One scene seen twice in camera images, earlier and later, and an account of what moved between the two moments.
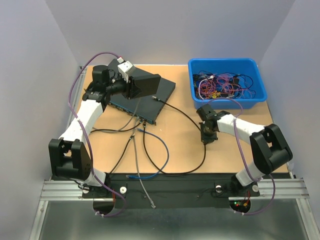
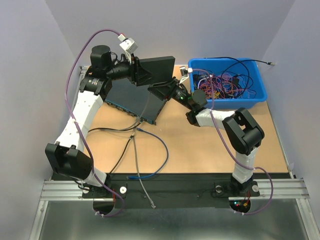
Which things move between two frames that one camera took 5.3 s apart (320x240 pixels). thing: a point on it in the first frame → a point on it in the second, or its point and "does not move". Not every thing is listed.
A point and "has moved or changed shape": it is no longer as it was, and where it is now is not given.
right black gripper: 205,138 → 162,90
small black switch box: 145,85 has moved or changed shape
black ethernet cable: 204,146 → 240,61
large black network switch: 148,108 does not move
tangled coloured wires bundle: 222,85 does not move
